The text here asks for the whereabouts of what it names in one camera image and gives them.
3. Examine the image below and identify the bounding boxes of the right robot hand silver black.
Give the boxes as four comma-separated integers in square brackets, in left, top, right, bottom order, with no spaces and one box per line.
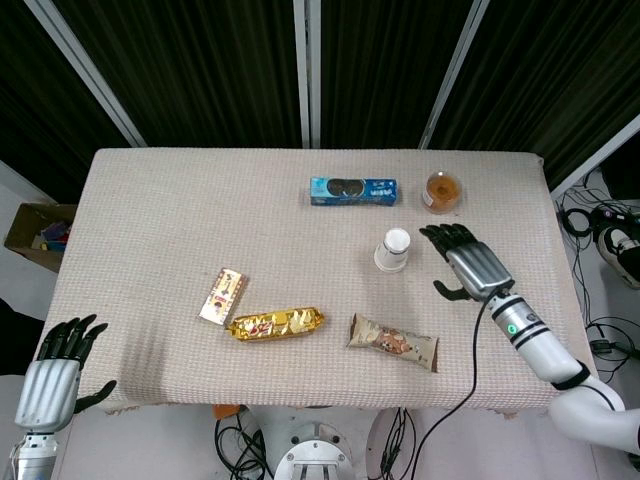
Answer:
[418,223,517,304]

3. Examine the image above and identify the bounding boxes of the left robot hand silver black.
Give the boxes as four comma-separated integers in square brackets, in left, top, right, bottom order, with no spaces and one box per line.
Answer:
[14,313,118,432]

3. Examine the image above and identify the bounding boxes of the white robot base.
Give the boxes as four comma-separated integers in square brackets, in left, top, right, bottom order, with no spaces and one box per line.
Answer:
[273,421,352,480]

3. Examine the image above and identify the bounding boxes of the clear jar orange contents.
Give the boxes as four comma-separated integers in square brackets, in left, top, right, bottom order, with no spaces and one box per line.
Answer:
[420,170,463,215]

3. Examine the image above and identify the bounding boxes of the brown beige snack bar wrapper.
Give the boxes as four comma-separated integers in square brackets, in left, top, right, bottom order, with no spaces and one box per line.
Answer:
[346,313,440,374]

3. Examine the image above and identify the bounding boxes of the black white sneaker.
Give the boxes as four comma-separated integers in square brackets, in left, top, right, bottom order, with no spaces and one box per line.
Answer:
[596,223,640,290]

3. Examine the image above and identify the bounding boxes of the blue cookie box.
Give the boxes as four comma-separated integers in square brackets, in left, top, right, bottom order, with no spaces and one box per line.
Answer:
[309,176,402,208]

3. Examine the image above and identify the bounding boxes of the colourful items in carton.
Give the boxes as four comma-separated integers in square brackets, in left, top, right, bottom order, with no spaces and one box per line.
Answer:
[30,218,72,252]

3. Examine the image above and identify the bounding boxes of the cardboard box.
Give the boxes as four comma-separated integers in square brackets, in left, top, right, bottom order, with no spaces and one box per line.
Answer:
[3,202,78,274]

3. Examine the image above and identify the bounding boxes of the red white candy box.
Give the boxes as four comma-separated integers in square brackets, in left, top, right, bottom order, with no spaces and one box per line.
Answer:
[198,268,250,327]

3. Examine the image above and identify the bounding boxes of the gold foil snack bag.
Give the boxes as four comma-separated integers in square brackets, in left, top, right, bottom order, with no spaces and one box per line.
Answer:
[227,306,326,342]

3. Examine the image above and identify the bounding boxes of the beige woven tablecloth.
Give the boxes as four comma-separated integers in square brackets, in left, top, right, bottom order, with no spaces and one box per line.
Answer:
[48,147,601,416]

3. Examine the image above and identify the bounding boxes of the black right hand cable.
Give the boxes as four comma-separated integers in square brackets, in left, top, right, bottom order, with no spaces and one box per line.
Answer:
[408,298,490,480]

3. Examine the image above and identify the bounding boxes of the black floor cables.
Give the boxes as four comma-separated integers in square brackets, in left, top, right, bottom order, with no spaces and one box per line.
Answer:
[555,169,640,386]

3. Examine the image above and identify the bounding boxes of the grey partition frame post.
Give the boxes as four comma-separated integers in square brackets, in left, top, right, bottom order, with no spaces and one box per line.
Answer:
[548,113,640,202]
[23,0,147,149]
[292,0,324,149]
[418,0,492,150]

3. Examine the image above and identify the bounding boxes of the black cables under table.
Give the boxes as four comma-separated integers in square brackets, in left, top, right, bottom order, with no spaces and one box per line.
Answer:
[213,405,275,480]

